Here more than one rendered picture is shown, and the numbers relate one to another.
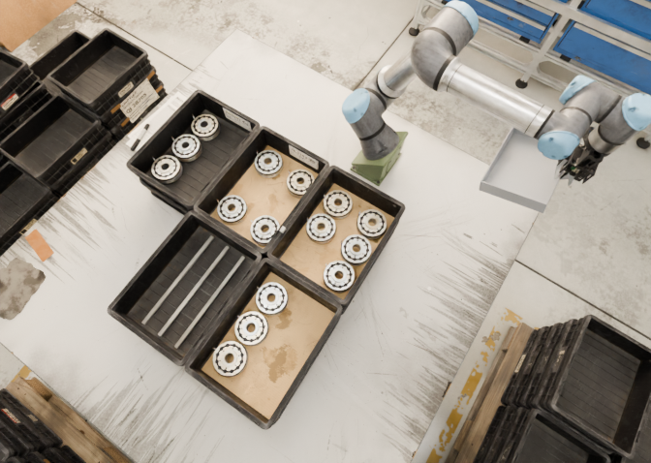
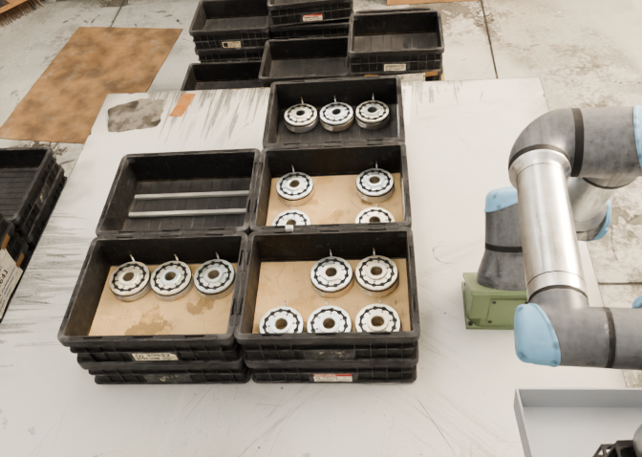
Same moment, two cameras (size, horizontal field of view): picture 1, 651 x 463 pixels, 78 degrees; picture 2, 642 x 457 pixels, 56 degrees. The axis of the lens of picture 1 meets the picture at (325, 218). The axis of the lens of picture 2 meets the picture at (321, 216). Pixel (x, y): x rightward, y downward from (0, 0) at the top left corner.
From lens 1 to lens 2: 0.80 m
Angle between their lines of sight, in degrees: 38
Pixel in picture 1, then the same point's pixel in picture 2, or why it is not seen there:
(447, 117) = not seen: outside the picture
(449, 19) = (607, 114)
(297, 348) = not seen: hidden behind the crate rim
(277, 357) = (153, 324)
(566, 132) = (544, 315)
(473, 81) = (536, 186)
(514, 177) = (576, 444)
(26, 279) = (147, 117)
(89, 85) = (375, 46)
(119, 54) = (429, 40)
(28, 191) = not seen: hidden behind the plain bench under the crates
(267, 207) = (322, 216)
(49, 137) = (310, 64)
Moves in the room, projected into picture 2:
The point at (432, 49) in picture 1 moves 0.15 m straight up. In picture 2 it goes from (541, 125) to (559, 46)
